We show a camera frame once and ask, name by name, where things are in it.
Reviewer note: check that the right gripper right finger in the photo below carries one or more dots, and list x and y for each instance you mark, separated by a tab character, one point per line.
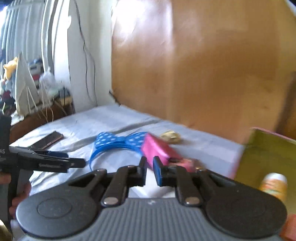
178	177

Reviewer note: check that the wooden board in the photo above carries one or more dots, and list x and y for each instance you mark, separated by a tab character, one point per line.
220	67

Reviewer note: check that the red card box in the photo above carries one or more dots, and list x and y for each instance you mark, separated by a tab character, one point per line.
289	230

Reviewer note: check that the white pill bottle orange label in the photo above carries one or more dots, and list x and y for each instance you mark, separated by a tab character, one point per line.
275	184

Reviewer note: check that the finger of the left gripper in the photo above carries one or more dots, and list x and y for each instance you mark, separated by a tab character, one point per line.
51	153
29	160

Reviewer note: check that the black smartphone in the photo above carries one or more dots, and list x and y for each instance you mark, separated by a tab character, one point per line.
47	141

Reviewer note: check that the left hand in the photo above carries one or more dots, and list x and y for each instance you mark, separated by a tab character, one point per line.
6	179

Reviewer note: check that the white paper sailboat model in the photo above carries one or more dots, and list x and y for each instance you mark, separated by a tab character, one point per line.
26	94

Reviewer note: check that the pink leather pouch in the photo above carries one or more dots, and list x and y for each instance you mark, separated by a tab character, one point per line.
161	152

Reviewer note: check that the pink macaron biscuit tin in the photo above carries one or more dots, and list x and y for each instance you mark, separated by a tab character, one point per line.
267	152

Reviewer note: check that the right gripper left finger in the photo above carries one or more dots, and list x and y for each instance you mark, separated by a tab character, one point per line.
125	178

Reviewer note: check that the yellow bear keychain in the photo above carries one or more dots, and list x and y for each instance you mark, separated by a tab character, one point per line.
171	137

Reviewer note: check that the blue polka dot bow headband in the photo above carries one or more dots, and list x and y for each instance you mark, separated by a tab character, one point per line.
107	141

